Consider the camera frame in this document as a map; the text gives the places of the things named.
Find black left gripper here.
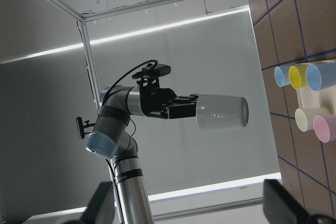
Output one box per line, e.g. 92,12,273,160
140,88,198,119

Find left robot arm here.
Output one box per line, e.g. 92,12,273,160
87,85,199,223

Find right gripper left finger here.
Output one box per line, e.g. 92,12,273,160
64,182,116,224

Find pale green plastic cup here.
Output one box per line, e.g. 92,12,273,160
295,107,330,132

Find light blue plastic cup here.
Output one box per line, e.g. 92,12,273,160
274,65,292,87

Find black wall-mounted camera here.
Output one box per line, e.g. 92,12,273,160
76,116,95,139

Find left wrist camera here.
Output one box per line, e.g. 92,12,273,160
132,60,171,89

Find cream plastic tray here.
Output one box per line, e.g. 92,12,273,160
296,86,336,114

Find yellow plastic cup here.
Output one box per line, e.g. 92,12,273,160
288,64,308,90

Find pink plastic cup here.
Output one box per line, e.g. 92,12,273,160
313,114,335,143

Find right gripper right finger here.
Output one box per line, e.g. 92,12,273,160
262,179,335,224

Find grey white plastic cup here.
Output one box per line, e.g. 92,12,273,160
196,94,249,132

